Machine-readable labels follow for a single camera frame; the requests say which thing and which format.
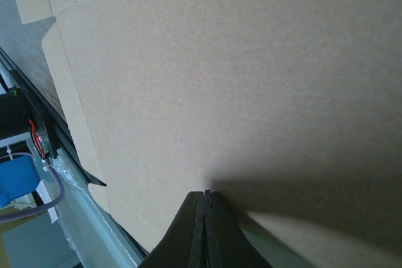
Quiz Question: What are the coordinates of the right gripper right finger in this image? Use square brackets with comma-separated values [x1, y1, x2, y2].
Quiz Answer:
[205, 190, 271, 268]

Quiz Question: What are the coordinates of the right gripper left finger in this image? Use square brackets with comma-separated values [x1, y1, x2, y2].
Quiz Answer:
[140, 191, 205, 268]

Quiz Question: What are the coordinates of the cardboard box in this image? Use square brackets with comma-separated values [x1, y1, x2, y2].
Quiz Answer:
[16, 0, 401, 267]

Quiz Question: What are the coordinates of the blue box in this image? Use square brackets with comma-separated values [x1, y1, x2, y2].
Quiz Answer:
[0, 156, 40, 208]

